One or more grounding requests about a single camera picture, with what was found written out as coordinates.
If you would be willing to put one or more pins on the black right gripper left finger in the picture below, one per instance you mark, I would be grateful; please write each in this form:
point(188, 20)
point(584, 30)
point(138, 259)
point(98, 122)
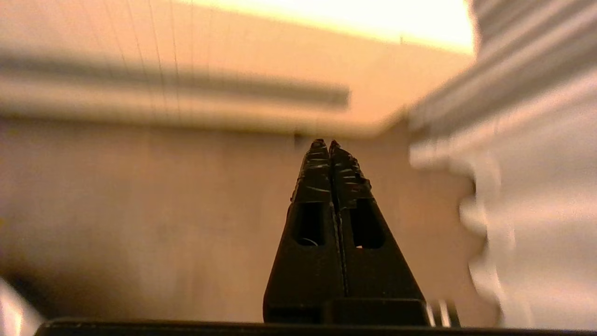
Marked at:
point(308, 280)

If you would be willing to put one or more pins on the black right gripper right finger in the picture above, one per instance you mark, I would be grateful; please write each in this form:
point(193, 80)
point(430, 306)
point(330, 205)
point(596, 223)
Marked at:
point(378, 280)

